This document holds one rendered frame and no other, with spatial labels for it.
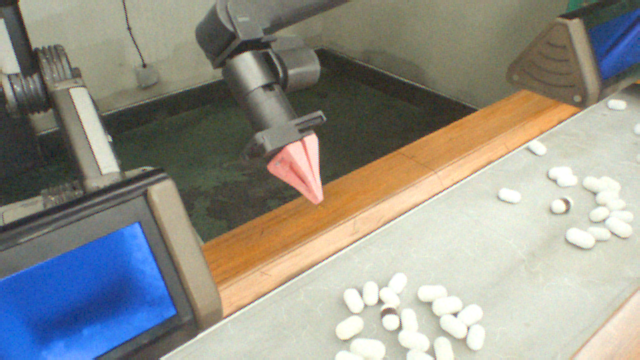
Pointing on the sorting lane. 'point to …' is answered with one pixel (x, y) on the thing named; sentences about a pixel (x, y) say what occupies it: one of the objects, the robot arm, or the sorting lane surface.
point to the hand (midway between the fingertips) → (316, 196)
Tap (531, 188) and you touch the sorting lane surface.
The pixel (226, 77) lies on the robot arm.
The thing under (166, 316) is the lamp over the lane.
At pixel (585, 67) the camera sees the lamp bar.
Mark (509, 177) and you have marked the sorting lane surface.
